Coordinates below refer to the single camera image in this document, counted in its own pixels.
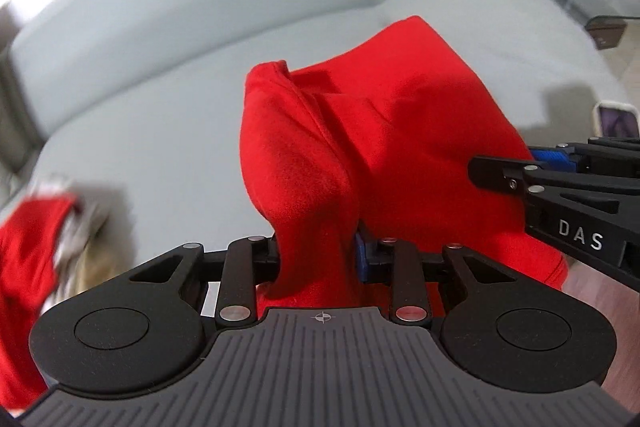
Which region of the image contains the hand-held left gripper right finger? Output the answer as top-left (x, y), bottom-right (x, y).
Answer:
top-left (354, 229), bottom-right (524, 327)

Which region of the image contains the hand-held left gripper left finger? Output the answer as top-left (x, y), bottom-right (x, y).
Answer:
top-left (121, 235), bottom-right (282, 328)

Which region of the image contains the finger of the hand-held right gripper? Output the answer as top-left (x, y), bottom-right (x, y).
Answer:
top-left (531, 136), bottom-right (640, 180)
top-left (470, 155), bottom-right (640, 220)

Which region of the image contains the red cartoon print t-shirt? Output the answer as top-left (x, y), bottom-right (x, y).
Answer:
top-left (239, 16), bottom-right (568, 310)

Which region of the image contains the smartphone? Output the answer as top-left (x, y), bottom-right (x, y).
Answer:
top-left (592, 102), bottom-right (640, 142)

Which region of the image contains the small brown box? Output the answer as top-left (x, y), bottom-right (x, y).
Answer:
top-left (586, 18), bottom-right (629, 52)

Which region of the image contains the khaki garment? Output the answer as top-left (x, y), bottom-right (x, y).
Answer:
top-left (55, 232), bottom-right (131, 308)

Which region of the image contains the white satin garment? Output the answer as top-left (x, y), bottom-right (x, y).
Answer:
top-left (30, 174), bottom-right (108, 268)

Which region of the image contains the red knit sweater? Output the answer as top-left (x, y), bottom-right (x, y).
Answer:
top-left (0, 197), bottom-right (81, 410)

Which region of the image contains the light grey sofa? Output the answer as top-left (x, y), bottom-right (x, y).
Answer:
top-left (0, 0), bottom-right (551, 308)

